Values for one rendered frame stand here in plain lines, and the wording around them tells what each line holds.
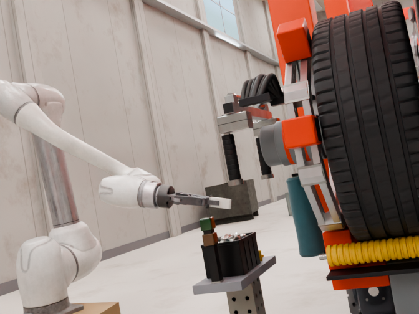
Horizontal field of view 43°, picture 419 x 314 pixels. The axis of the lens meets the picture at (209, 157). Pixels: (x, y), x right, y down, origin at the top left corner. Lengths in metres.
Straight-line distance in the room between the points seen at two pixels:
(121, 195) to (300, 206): 0.57
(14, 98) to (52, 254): 0.55
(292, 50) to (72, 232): 1.08
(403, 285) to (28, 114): 1.30
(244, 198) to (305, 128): 8.51
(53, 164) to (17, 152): 4.44
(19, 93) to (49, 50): 5.46
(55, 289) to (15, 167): 4.58
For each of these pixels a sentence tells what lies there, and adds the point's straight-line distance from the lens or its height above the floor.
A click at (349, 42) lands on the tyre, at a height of 1.05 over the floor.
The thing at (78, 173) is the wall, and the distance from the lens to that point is 7.26.
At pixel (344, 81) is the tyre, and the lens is 1.30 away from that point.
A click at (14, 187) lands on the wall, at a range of 6.36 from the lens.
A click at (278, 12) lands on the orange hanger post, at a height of 1.39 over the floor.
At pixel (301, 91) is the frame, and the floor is 0.96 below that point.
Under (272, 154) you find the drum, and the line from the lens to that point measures 1.59.
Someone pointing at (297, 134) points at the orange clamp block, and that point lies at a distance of 1.26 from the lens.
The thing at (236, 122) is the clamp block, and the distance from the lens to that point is 1.48.
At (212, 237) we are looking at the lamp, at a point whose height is 0.60.
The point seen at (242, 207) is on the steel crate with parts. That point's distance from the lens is 9.77.
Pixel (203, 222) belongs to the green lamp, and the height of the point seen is 0.65.
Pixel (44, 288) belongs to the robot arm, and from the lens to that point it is 1.90.
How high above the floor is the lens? 0.76
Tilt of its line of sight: 3 degrees up
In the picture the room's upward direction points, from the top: 10 degrees counter-clockwise
